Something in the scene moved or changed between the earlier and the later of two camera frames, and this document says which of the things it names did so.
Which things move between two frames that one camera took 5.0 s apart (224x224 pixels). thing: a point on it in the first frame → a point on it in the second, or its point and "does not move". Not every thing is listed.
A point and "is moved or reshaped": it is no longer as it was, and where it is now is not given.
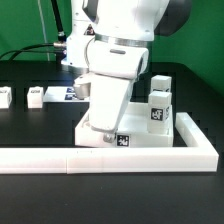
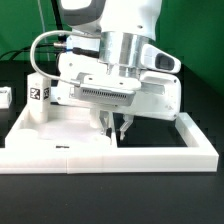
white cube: x=159 y=112 is moved or reshaped
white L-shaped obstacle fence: x=197 y=156 does not move
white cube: x=5 y=97 does not move
